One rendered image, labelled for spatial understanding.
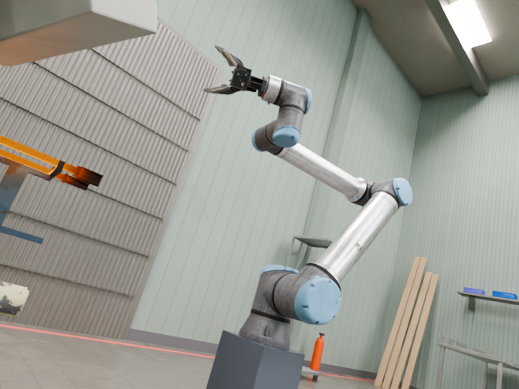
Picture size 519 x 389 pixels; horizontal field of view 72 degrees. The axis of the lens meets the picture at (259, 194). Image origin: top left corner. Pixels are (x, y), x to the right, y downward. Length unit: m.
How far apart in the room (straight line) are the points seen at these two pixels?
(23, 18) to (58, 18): 0.07
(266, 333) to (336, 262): 0.34
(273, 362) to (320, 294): 0.28
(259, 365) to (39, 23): 1.07
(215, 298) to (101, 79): 2.95
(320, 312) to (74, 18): 1.01
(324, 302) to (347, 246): 0.23
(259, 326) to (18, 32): 1.08
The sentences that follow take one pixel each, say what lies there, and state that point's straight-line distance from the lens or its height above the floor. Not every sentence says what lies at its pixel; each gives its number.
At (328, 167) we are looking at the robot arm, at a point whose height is 1.31.
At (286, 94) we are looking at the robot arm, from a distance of 1.27.
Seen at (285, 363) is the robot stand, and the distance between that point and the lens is 1.34.
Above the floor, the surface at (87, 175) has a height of 0.99.
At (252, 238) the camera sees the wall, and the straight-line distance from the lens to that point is 5.19.
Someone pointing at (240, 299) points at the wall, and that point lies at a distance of 5.19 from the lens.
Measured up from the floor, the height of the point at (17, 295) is 0.63.
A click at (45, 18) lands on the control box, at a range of 0.47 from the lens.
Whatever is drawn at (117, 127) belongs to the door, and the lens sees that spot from 4.20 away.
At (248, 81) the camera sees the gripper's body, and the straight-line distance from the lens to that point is 1.24.
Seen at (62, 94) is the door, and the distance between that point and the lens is 4.11.
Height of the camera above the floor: 0.71
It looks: 17 degrees up
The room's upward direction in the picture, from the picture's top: 16 degrees clockwise
